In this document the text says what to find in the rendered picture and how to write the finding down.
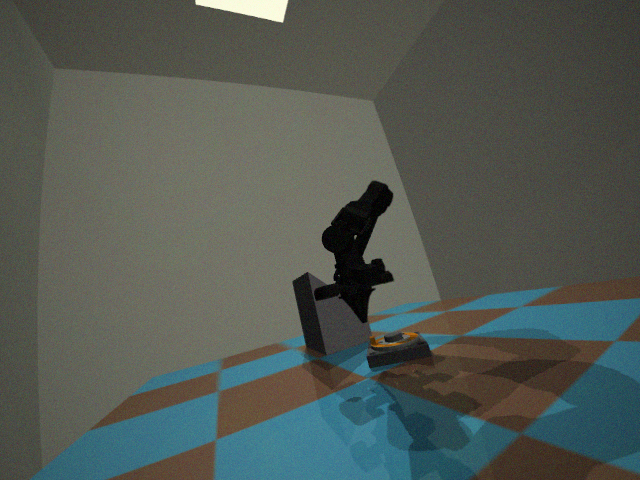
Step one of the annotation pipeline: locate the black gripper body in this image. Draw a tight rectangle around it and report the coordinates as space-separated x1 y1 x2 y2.
314 253 394 301

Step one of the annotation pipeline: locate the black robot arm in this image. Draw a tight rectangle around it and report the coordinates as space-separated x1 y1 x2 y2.
322 180 393 286

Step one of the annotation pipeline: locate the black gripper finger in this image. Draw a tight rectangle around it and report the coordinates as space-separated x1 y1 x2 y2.
339 292 366 323
360 288 376 322

